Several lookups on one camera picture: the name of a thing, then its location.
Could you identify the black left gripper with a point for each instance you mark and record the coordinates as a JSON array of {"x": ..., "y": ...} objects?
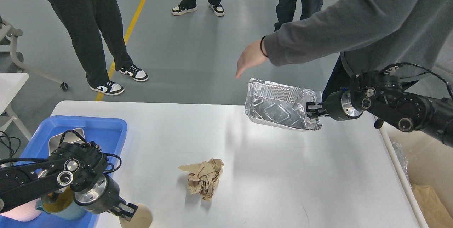
[{"x": 104, "y": 197}]

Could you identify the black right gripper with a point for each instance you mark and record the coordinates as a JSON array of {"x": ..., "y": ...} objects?
[{"x": 338, "y": 106}]

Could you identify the beige paper cup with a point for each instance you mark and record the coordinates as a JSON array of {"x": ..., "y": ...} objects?
[{"x": 142, "y": 218}]

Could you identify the aluminium foil container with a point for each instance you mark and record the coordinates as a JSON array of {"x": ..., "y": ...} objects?
[{"x": 281, "y": 106}]

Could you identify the teal mug yellow inside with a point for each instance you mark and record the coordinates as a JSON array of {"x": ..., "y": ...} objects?
[{"x": 64, "y": 206}]

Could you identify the brown paper napkin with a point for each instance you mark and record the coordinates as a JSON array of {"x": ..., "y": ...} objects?
[{"x": 203, "y": 178}]

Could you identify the stainless steel rectangular tray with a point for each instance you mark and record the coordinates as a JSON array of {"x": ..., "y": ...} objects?
[{"x": 69, "y": 137}]

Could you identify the pink ribbed mug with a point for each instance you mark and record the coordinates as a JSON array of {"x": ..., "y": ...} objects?
[{"x": 24, "y": 213}]

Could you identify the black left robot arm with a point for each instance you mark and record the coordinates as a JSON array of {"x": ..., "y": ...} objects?
[{"x": 82, "y": 166}]

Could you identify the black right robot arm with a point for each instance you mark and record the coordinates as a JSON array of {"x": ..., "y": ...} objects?
[{"x": 380, "y": 93}]

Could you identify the blue plastic tray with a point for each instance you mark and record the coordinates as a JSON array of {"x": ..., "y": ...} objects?
[{"x": 108, "y": 133}]

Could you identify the white plastic bin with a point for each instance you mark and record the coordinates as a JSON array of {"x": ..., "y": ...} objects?
[{"x": 422, "y": 160}]

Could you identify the person in grey sweater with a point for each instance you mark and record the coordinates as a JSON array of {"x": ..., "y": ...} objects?
[{"x": 368, "y": 34}]

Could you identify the brown paper bag in bin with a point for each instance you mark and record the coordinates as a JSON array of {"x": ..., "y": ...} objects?
[{"x": 434, "y": 212}]

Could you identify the white side table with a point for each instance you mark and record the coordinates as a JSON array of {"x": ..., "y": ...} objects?
[{"x": 10, "y": 85}]

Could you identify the person in beige top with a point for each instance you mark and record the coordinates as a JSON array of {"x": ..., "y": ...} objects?
[{"x": 90, "y": 23}]

